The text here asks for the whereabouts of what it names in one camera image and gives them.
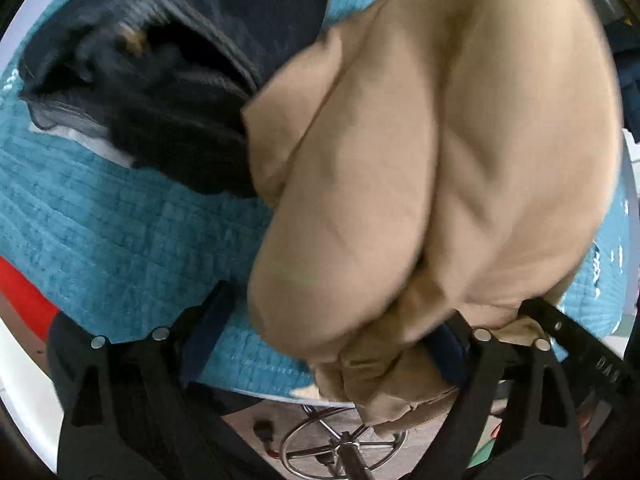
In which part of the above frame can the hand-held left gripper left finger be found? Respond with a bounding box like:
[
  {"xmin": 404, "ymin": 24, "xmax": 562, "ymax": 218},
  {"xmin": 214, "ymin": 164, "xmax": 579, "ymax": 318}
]
[{"xmin": 56, "ymin": 280, "xmax": 282, "ymax": 480}]

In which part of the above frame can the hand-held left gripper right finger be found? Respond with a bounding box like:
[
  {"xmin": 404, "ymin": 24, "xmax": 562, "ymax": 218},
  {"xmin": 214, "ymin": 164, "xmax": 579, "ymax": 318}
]
[{"xmin": 415, "ymin": 310, "xmax": 586, "ymax": 480}]

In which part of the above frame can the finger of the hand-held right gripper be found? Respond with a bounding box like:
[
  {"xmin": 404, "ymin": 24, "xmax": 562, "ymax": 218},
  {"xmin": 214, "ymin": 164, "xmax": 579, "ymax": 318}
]
[{"xmin": 517, "ymin": 299, "xmax": 637, "ymax": 397}]

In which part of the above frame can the tan jacket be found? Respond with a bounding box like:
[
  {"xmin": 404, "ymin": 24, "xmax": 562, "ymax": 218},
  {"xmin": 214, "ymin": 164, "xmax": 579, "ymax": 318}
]
[{"xmin": 242, "ymin": 0, "xmax": 626, "ymax": 437}]

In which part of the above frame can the teal quilted blanket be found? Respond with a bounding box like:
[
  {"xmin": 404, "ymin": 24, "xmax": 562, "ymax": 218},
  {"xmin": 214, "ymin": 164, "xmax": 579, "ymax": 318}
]
[{"xmin": 0, "ymin": 0, "xmax": 640, "ymax": 404}]

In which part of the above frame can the chrome stool base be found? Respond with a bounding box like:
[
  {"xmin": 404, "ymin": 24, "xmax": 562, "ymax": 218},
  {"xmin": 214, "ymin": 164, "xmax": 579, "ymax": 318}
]
[{"xmin": 277, "ymin": 402, "xmax": 409, "ymax": 480}]

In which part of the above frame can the red object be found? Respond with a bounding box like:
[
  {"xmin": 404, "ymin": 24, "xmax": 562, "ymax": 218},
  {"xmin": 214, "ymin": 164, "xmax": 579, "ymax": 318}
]
[{"xmin": 0, "ymin": 255, "xmax": 62, "ymax": 337}]

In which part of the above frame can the navy folded garment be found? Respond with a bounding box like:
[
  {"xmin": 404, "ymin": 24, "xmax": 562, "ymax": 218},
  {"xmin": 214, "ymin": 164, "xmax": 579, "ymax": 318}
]
[{"xmin": 19, "ymin": 0, "xmax": 347, "ymax": 200}]

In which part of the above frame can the grey garment with orange stripes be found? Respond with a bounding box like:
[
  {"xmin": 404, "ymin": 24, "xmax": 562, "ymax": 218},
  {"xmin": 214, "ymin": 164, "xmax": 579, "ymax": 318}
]
[{"xmin": 27, "ymin": 100, "xmax": 113, "ymax": 136}]

